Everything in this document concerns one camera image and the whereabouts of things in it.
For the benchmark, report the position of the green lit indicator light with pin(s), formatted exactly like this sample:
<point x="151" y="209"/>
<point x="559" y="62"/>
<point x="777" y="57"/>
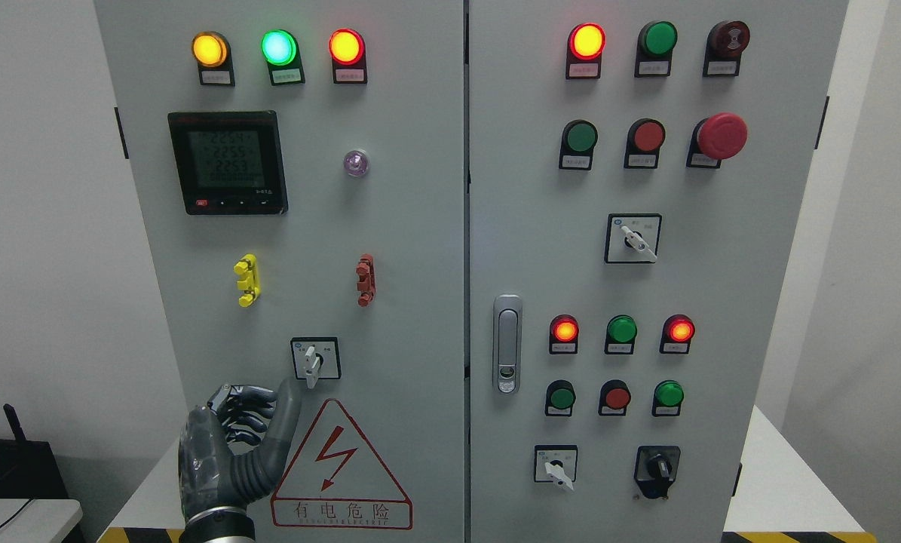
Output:
<point x="283" y="58"/>

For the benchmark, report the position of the green push button lower left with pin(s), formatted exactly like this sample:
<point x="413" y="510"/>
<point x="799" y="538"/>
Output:
<point x="559" y="398"/>

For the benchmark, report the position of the bottom white rotary selector switch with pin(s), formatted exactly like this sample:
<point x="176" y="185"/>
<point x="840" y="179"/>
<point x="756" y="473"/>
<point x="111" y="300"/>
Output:
<point x="556" y="465"/>

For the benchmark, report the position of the green indicator top right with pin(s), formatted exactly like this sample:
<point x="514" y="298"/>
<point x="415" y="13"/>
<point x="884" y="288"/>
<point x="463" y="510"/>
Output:
<point x="654" y="48"/>

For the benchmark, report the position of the red emergency stop mushroom button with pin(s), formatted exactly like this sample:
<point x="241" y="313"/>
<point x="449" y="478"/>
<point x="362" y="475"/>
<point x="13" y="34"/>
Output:
<point x="720" y="136"/>

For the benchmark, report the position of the red lit indicator lower right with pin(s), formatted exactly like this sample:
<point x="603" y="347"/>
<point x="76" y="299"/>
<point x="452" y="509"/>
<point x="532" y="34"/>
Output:
<point x="678" y="331"/>

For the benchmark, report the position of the black device with antenna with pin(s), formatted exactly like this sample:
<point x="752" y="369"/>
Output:
<point x="28" y="468"/>

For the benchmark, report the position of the white side table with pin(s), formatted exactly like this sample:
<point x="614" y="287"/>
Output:
<point x="42" y="520"/>

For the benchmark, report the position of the red push button lower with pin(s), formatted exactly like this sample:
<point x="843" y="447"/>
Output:
<point x="614" y="398"/>

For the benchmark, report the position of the red electric hazard warning sticker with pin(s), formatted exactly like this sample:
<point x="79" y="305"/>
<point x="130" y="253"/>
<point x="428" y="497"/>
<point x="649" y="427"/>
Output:
<point x="336" y="479"/>

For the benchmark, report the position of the black knob rotary switch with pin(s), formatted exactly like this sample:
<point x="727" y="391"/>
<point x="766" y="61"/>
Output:
<point x="656" y="469"/>

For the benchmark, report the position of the red push button upper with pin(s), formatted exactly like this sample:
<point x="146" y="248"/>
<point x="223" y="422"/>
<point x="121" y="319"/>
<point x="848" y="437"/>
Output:
<point x="645" y="138"/>

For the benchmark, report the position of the red lit indicator lower left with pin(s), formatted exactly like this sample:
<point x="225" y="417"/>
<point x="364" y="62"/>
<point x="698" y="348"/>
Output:
<point x="563" y="335"/>

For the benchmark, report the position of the green push button upper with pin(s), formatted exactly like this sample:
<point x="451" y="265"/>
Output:
<point x="578" y="141"/>

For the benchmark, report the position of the upper right rotary selector switch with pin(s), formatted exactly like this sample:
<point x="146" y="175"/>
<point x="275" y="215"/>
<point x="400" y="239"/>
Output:
<point x="632" y="237"/>

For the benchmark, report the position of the grey cabinet door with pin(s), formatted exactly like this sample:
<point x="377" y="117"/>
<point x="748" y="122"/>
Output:
<point x="539" y="232"/>
<point x="402" y="356"/>

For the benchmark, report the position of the silver door lock handle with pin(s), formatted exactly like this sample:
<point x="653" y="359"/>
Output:
<point x="508" y="321"/>

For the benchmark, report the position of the small purple clear indicator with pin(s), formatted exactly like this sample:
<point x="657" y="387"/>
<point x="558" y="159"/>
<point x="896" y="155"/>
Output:
<point x="356" y="163"/>

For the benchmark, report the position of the yellow indicator light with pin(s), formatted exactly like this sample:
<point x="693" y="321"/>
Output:
<point x="212" y="54"/>

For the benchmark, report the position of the black digital power meter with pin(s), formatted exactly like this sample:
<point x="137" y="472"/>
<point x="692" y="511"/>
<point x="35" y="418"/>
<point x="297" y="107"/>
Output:
<point x="229" y="162"/>

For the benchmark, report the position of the right grey cabinet door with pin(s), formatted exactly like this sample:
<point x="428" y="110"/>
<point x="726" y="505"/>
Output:
<point x="539" y="232"/>

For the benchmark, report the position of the white cabinet platform base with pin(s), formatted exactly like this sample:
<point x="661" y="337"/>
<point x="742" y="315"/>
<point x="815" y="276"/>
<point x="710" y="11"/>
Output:
<point x="778" y="499"/>

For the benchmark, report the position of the red lit indicator top right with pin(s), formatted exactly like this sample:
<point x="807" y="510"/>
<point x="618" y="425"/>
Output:
<point x="585" y="45"/>

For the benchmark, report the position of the green indicator lower middle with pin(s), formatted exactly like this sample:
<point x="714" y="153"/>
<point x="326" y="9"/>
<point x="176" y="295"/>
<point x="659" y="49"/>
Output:
<point x="621" y="334"/>

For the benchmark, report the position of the green push button lower right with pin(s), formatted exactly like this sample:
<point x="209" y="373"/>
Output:
<point x="667" y="399"/>

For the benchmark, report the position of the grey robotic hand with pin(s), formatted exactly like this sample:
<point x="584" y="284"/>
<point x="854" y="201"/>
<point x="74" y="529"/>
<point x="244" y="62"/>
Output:
<point x="234" y="447"/>

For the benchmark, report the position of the door rotary selector switch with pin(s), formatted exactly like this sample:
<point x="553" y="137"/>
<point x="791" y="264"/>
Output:
<point x="316" y="358"/>

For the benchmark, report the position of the red push button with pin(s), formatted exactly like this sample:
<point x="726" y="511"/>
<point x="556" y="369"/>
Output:
<point x="645" y="138"/>
<point x="614" y="398"/>

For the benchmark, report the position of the dark red buzzer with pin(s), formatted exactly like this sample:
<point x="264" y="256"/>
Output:
<point x="725" y="45"/>

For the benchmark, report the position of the green push button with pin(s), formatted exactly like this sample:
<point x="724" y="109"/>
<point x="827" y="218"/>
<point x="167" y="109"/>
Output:
<point x="578" y="141"/>
<point x="559" y="398"/>
<point x="667" y="399"/>

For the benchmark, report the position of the red lit indicator light left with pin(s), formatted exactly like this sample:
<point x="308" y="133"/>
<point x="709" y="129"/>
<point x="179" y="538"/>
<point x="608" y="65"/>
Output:
<point x="348" y="52"/>

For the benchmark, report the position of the left grey cabinet door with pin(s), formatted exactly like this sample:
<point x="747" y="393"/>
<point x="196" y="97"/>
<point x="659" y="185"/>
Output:
<point x="402" y="356"/>

